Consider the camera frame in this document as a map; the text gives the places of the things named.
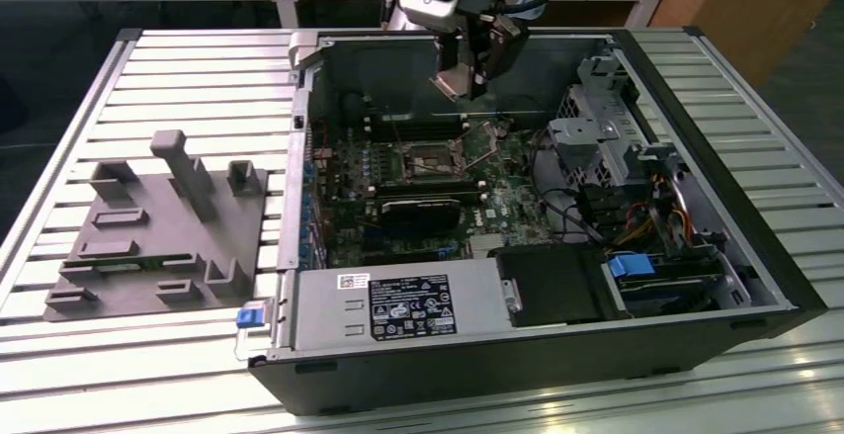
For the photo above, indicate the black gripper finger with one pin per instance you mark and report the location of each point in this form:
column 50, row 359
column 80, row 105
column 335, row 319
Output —
column 451, row 53
column 502, row 48

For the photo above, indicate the silver square CPU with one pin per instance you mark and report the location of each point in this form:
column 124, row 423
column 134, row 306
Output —
column 456, row 84

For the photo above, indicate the RAM slot with white clips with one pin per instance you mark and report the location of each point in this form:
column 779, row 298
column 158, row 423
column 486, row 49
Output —
column 435, row 129

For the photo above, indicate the CPU socket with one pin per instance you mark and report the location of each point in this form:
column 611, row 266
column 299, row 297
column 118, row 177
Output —
column 428, row 159

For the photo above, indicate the long black expansion slot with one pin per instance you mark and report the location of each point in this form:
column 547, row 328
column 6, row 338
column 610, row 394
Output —
column 428, row 191

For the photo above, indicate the silver metal drive cage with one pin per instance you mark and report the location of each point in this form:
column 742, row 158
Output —
column 594, row 132

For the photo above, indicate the green motherboard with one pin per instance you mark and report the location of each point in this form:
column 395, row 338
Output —
column 508, row 206

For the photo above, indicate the black graphics card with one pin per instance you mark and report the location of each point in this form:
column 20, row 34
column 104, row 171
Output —
column 422, row 219

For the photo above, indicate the small silver heatsink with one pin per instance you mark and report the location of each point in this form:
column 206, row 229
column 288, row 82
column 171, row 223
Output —
column 486, row 246

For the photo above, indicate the brown wooden cabinet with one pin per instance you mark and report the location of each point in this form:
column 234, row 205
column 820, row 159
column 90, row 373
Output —
column 759, row 9

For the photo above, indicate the blue disk carrier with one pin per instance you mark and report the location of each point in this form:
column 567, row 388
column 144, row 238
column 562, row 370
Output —
column 630, row 267

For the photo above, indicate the black plastic shroud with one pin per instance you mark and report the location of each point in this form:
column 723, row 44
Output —
column 554, row 286

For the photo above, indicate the grey power supply unit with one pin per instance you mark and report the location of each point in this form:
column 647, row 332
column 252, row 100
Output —
column 323, row 305

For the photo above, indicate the black disk drive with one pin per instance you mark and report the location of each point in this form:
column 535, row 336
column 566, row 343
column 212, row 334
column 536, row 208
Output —
column 672, row 290

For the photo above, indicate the grey plastic parts rack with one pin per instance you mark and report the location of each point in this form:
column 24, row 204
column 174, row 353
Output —
column 164, row 256

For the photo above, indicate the blue case latch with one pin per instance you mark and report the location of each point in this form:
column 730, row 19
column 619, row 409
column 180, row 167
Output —
column 250, row 318

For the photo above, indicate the black open PC case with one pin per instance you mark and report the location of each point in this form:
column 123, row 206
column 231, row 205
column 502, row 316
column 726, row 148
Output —
column 462, row 379

